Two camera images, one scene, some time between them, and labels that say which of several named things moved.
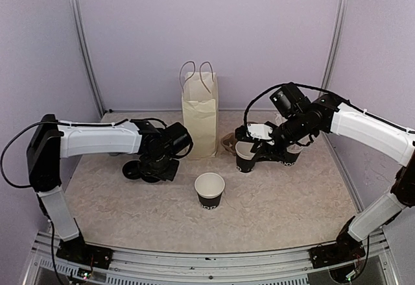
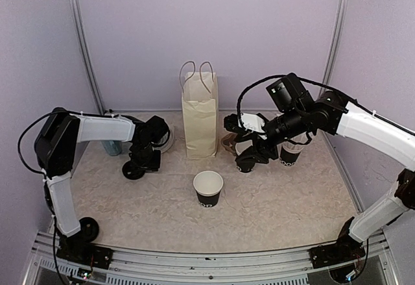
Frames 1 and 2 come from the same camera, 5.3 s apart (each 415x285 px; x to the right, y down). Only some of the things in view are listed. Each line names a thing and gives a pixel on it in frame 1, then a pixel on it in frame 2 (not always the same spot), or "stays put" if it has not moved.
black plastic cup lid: (131, 170) stays put
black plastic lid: (152, 179) → (89, 228)
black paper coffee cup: (209, 187) stays put
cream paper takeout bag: (199, 100) stays put
